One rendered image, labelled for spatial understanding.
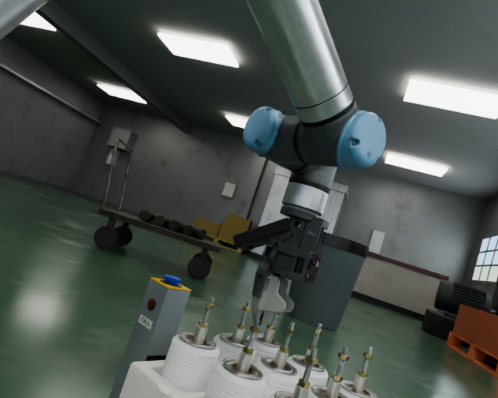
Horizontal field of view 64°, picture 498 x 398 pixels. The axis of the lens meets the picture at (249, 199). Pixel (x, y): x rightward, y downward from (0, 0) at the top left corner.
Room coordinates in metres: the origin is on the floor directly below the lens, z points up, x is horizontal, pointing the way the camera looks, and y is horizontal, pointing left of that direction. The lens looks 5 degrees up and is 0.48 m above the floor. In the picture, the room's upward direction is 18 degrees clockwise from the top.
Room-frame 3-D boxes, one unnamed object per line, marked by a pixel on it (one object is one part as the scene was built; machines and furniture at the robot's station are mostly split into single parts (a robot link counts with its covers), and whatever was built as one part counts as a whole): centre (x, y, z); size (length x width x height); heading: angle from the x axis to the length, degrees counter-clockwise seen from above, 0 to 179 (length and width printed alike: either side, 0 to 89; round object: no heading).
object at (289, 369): (0.80, -0.16, 0.25); 0.08 x 0.08 x 0.01
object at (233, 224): (10.33, 0.41, 0.43); 1.53 x 1.16 x 0.86; 73
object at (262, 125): (0.63, -0.03, 0.64); 0.11 x 0.11 x 0.08; 38
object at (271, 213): (9.69, -1.39, 1.12); 1.73 x 1.33 x 2.23; 73
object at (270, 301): (0.69, -0.09, 0.38); 0.06 x 0.03 x 0.09; 61
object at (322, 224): (0.70, -0.10, 0.48); 0.09 x 0.08 x 0.12; 61
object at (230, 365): (0.71, -0.08, 0.25); 0.08 x 0.08 x 0.01
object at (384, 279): (8.57, -3.29, 0.45); 2.39 x 1.93 x 0.90; 163
